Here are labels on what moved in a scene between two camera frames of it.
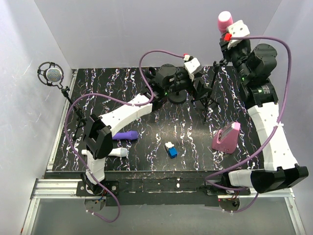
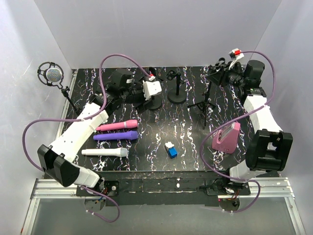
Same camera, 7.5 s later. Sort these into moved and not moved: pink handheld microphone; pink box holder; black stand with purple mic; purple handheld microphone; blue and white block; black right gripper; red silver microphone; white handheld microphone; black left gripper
Moved: black right gripper; pink handheld microphone; black left gripper
Not moved: red silver microphone; blue and white block; pink box holder; purple handheld microphone; white handheld microphone; black stand with purple mic
